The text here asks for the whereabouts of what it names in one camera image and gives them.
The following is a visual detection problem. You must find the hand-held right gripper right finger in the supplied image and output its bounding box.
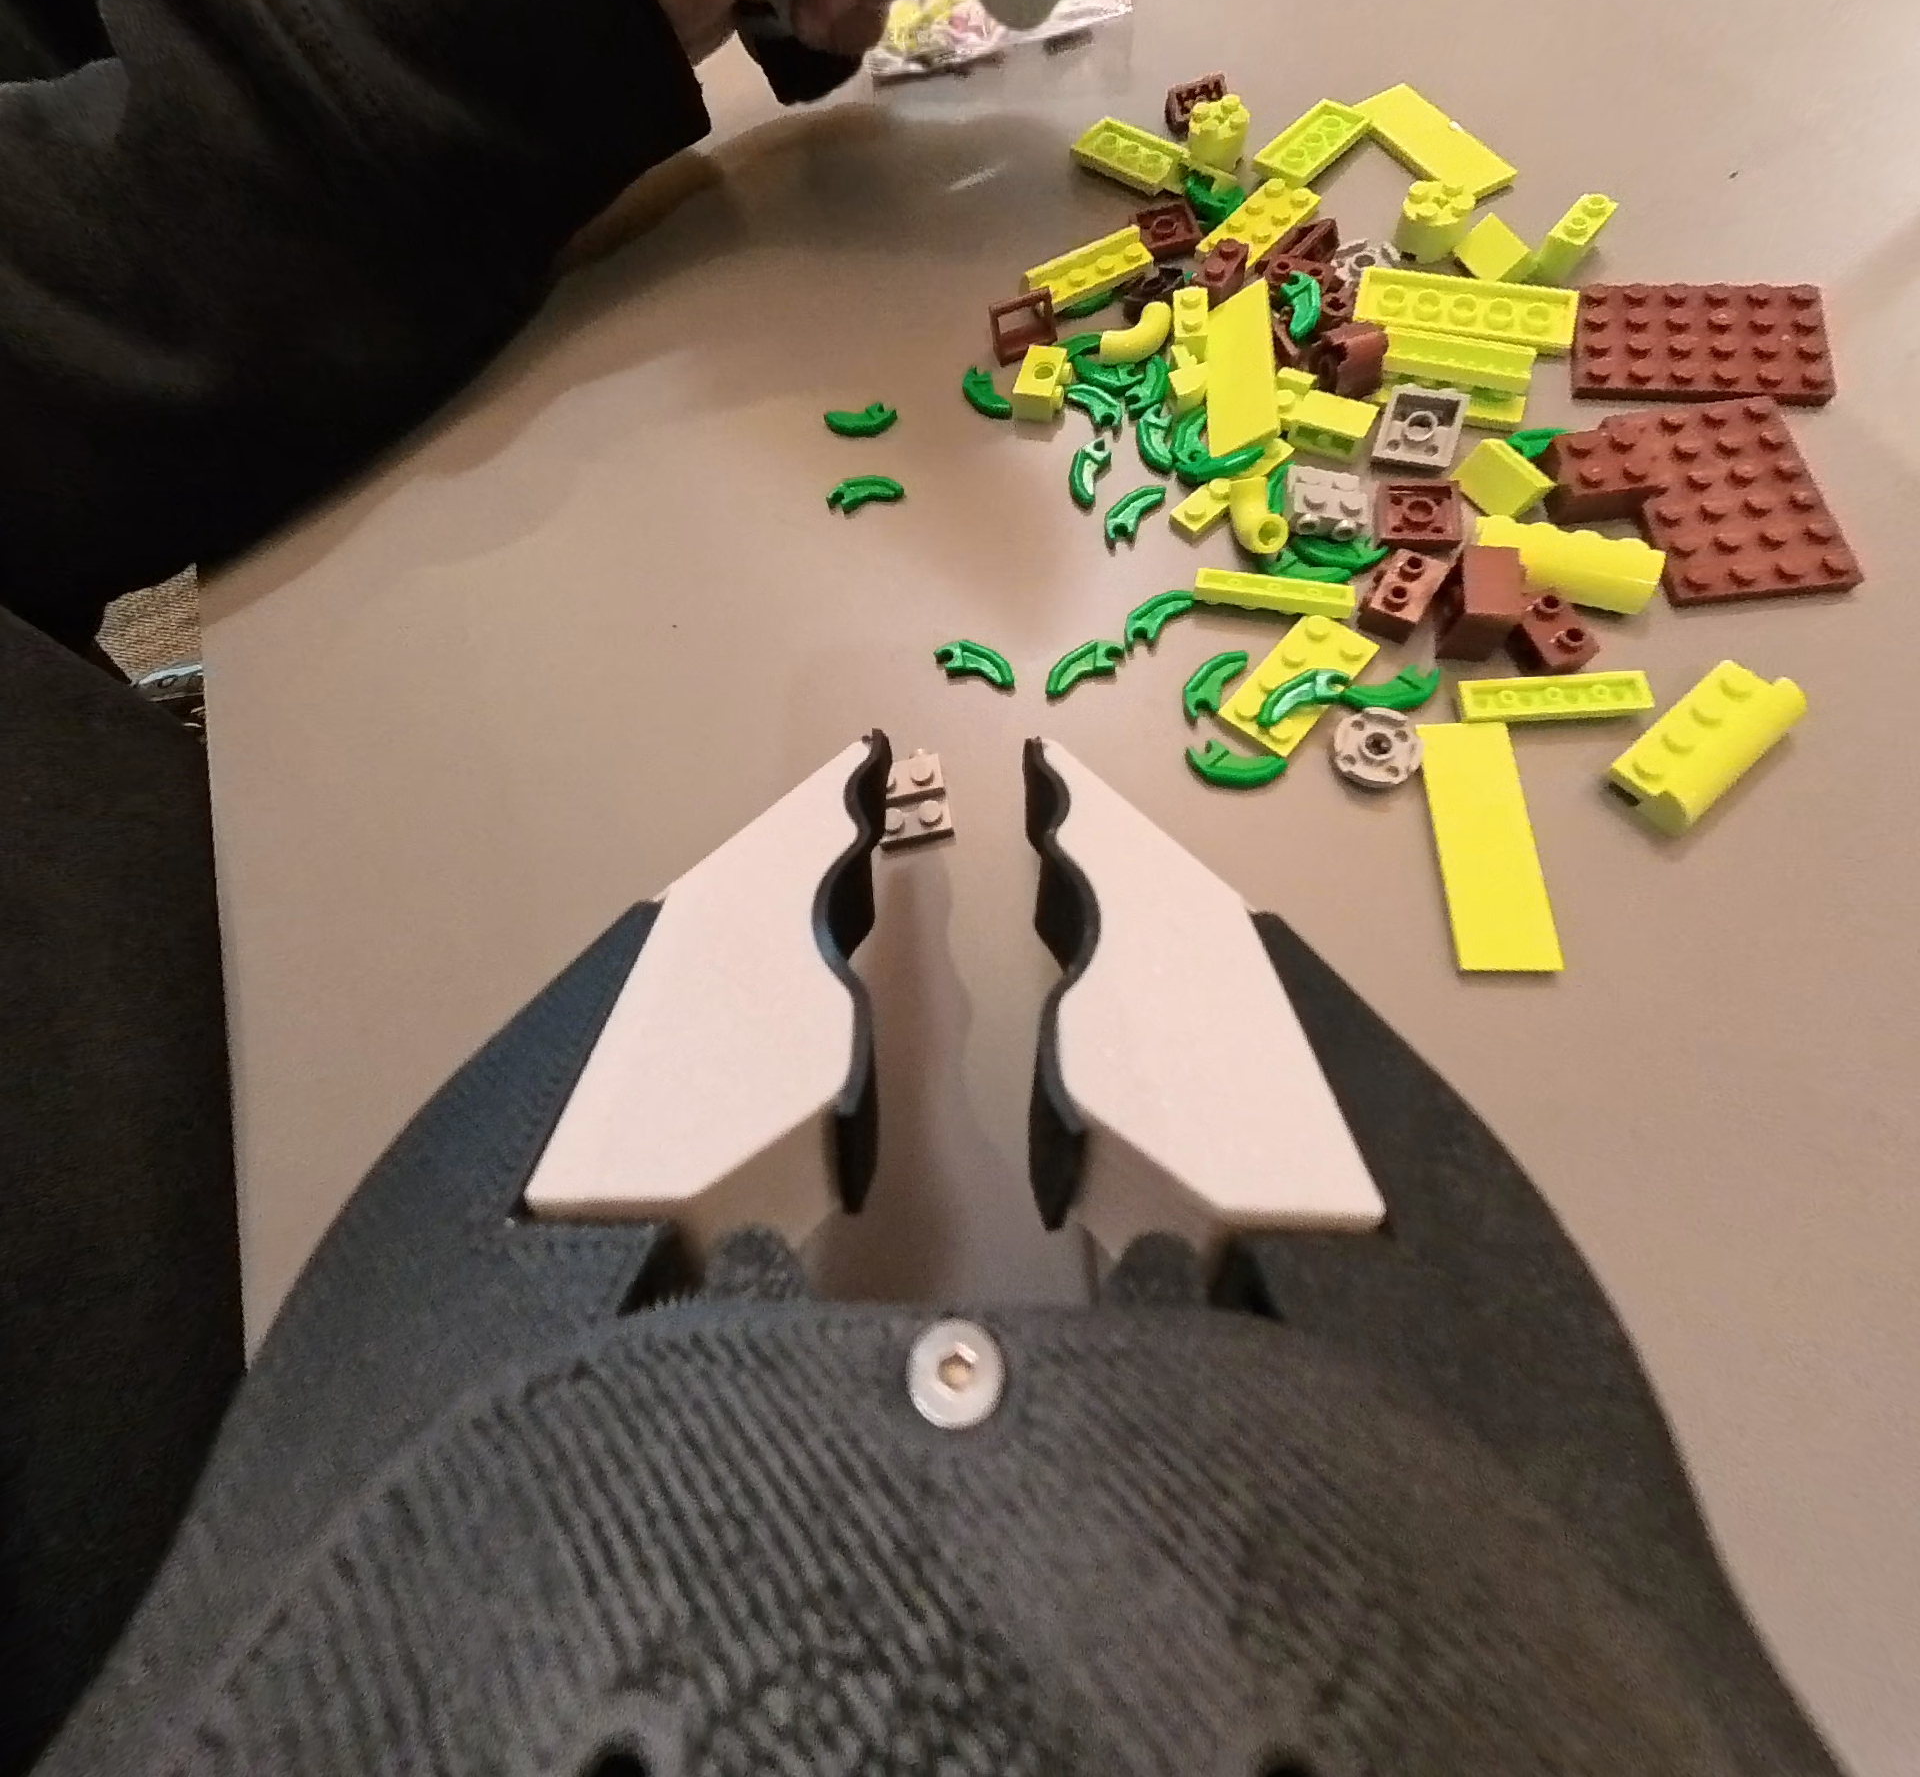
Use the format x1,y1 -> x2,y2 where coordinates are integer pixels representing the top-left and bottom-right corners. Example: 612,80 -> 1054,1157
1023,736 -> 1389,1251

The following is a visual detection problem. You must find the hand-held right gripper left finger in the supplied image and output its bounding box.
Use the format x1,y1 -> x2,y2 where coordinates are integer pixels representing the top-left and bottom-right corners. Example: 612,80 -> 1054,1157
523,730 -> 895,1236

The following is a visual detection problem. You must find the small grey bracket plate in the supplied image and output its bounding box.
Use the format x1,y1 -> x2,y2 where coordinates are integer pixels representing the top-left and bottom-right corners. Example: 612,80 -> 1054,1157
881,749 -> 960,855

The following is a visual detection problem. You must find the pile of toy bricks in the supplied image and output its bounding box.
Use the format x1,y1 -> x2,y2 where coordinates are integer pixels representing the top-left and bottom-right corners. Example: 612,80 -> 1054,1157
822,81 -> 1659,796

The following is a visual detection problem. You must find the large brown studded plate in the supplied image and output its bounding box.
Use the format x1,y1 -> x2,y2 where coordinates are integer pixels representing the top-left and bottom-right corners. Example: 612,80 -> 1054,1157
1546,397 -> 1867,606
1571,280 -> 1836,407

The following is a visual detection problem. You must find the person's left forearm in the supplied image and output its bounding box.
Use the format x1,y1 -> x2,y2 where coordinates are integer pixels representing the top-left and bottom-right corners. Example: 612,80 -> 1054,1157
0,0 -> 716,611

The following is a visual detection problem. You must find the lime flat tile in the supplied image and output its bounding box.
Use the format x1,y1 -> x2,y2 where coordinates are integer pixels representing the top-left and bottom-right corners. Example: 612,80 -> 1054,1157
1416,720 -> 1566,979

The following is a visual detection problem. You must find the lime rounded long brick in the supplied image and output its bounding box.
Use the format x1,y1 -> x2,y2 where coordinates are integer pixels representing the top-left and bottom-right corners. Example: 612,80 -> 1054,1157
1609,659 -> 1812,836

